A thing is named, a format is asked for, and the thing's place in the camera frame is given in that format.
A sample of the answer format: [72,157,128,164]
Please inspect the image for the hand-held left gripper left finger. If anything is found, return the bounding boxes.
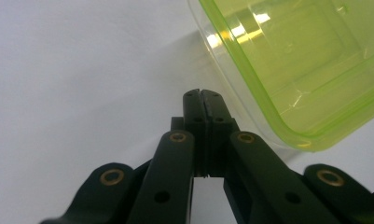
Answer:
[171,88,208,178]

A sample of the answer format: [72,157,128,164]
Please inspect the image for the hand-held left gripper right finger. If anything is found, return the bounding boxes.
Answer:
[201,89,241,178]

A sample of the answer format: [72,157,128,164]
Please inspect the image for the green plastic container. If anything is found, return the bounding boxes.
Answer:
[187,0,374,154]

